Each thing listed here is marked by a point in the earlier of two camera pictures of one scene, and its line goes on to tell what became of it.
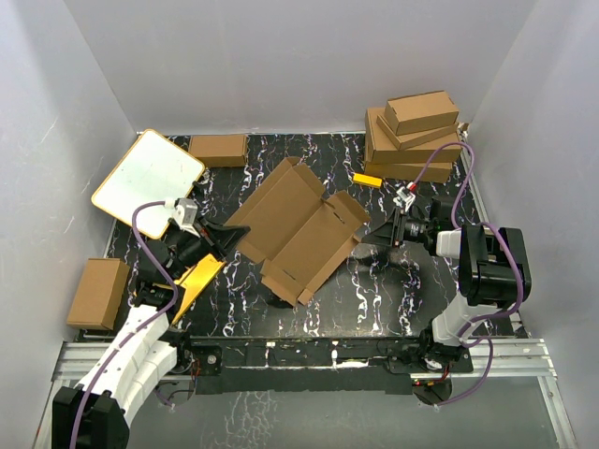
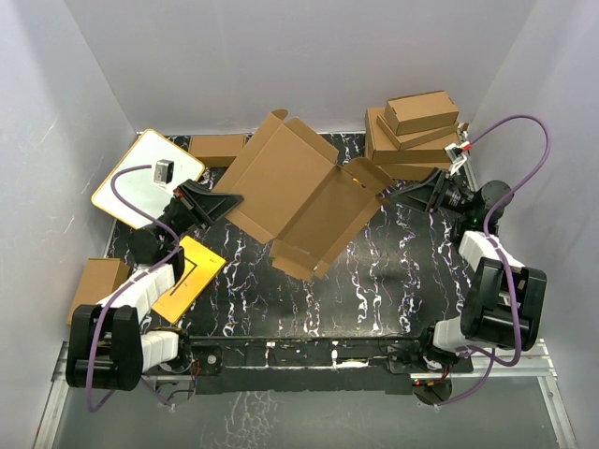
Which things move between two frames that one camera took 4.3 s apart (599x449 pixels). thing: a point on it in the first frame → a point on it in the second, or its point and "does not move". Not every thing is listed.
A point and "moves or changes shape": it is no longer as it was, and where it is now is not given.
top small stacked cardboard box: [420, 112] does not move
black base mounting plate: [314, 365] does not move
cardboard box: [301, 238] moves or changes shape
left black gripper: [226, 238] → [204, 207]
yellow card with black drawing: [197, 280] does not move
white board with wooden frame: [153, 169] does not move
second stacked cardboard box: [416, 138] does not move
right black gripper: [389, 234] → [427, 194]
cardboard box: [100, 292] does not move
